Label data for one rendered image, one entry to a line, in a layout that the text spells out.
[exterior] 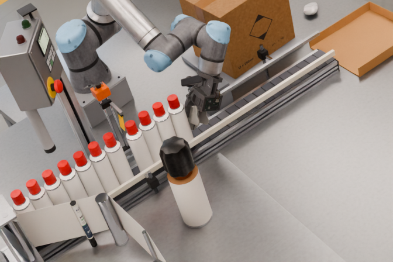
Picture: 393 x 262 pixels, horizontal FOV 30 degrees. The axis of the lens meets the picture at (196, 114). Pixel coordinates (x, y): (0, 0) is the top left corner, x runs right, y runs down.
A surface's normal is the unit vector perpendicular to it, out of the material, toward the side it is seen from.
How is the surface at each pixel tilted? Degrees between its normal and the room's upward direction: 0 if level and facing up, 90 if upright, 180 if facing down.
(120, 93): 90
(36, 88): 90
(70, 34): 8
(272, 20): 90
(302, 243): 0
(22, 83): 90
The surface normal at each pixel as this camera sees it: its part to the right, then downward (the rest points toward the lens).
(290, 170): -0.23, -0.73
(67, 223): 0.09, 0.64
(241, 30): 0.60, 0.41
